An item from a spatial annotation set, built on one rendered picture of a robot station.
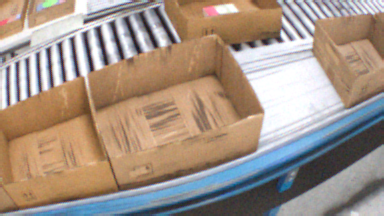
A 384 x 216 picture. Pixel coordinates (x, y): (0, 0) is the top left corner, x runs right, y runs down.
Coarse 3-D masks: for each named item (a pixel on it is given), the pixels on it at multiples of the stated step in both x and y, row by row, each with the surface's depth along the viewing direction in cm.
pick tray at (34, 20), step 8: (32, 0) 196; (40, 0) 204; (48, 0) 202; (72, 0) 186; (32, 8) 197; (48, 8) 184; (56, 8) 186; (64, 8) 188; (72, 8) 190; (32, 16) 183; (40, 16) 186; (48, 16) 188; (56, 16) 190; (32, 24) 188; (40, 24) 190
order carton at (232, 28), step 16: (176, 0) 187; (192, 0) 190; (208, 0) 193; (224, 0) 192; (240, 0) 193; (256, 0) 191; (272, 0) 174; (176, 16) 171; (192, 16) 185; (208, 16) 161; (224, 16) 163; (240, 16) 165; (256, 16) 167; (272, 16) 170; (176, 32) 179; (192, 32) 165; (208, 32) 167; (224, 32) 170; (240, 32) 172; (256, 32) 175; (272, 32) 177
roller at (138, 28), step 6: (132, 18) 187; (138, 18) 187; (132, 24) 185; (138, 24) 184; (132, 30) 185; (138, 30) 181; (144, 30) 182; (138, 36) 180; (144, 36) 179; (138, 42) 179; (144, 42) 177; (150, 42) 177; (144, 48) 175; (150, 48) 175
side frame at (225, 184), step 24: (360, 120) 137; (312, 144) 131; (336, 144) 141; (240, 168) 126; (264, 168) 127; (288, 168) 135; (168, 192) 121; (192, 192) 122; (216, 192) 134; (240, 192) 133
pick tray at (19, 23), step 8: (0, 0) 204; (8, 0) 207; (16, 0) 208; (24, 0) 206; (0, 8) 205; (8, 8) 203; (16, 8) 202; (24, 8) 191; (0, 16) 199; (8, 16) 198; (24, 16) 192; (8, 24) 180; (16, 24) 183; (0, 32) 182; (8, 32) 185; (16, 32) 187; (0, 40) 186
